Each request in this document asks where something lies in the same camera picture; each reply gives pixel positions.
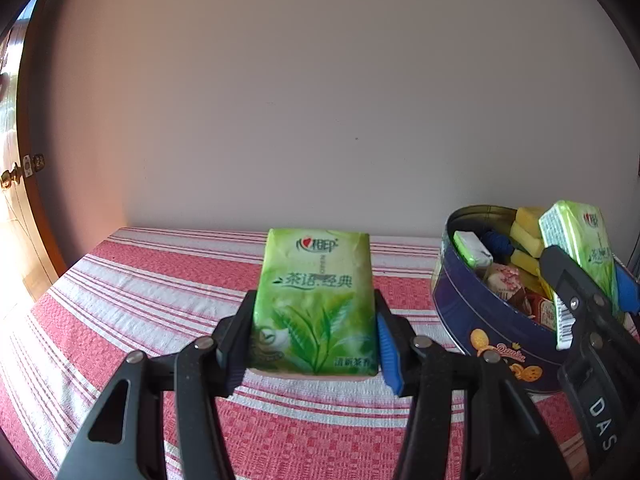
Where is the red snack packet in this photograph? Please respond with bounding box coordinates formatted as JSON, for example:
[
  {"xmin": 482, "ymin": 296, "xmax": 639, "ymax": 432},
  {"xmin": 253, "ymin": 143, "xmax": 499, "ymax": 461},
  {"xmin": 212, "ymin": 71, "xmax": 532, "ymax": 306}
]
[{"xmin": 526, "ymin": 292, "xmax": 556, "ymax": 332}]

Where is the green tissue pack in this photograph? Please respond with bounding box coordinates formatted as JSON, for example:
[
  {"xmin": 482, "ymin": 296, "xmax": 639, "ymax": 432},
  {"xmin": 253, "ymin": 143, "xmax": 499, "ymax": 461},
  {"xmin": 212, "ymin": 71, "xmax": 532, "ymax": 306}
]
[
  {"xmin": 250, "ymin": 229, "xmax": 378, "ymax": 378},
  {"xmin": 454, "ymin": 231, "xmax": 494, "ymax": 270},
  {"xmin": 538, "ymin": 200, "xmax": 624, "ymax": 322}
]

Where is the yellow porous sponge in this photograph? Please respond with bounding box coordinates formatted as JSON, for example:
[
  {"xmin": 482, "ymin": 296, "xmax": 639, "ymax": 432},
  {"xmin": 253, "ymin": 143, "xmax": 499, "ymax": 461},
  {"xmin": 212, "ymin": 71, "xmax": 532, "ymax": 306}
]
[{"xmin": 510, "ymin": 249, "xmax": 539, "ymax": 276}]

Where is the yellow sponge with green scourer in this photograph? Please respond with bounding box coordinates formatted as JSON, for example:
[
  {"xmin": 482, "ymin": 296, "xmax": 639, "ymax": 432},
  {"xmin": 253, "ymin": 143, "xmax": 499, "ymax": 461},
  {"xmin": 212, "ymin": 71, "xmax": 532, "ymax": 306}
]
[{"xmin": 510, "ymin": 221, "xmax": 544, "ymax": 259}]

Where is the pink floral snack packet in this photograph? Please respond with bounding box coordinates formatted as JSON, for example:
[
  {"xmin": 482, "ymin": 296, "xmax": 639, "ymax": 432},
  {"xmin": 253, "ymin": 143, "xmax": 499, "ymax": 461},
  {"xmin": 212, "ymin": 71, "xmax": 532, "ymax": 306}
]
[{"xmin": 485, "ymin": 263, "xmax": 532, "ymax": 315}]

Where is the tan yellow sponge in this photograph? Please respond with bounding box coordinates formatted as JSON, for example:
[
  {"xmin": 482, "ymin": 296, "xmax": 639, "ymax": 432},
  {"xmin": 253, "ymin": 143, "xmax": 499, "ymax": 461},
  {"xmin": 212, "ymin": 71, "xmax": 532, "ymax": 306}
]
[{"xmin": 515, "ymin": 207, "xmax": 546, "ymax": 226}]

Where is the dark blue yarn ball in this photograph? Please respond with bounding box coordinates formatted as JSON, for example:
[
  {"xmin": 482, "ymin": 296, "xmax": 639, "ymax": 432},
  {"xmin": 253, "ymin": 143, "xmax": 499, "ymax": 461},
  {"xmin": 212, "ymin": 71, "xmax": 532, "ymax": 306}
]
[{"xmin": 483, "ymin": 230, "xmax": 515, "ymax": 264}]

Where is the yellow snack packet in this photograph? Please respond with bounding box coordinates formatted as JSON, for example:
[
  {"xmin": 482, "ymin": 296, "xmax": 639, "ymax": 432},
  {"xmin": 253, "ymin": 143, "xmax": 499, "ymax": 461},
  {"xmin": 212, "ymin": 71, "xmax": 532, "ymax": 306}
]
[{"xmin": 537, "ymin": 273, "xmax": 553, "ymax": 301}]

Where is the round blue cookie tin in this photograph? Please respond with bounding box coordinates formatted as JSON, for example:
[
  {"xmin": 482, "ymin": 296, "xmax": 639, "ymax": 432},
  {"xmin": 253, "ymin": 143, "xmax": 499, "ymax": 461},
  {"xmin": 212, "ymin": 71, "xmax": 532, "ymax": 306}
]
[{"xmin": 432, "ymin": 205, "xmax": 566, "ymax": 393}]

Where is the wooden door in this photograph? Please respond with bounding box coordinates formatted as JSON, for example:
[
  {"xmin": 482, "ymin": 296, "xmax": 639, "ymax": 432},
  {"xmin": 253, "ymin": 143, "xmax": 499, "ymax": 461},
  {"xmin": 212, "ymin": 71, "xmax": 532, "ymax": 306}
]
[{"xmin": 1, "ymin": 0, "xmax": 67, "ymax": 306}]

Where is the brass door handle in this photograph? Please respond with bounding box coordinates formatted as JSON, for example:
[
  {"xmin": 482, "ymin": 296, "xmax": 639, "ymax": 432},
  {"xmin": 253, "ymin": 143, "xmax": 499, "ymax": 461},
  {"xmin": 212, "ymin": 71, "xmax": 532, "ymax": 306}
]
[{"xmin": 1, "ymin": 154, "xmax": 46, "ymax": 190}]

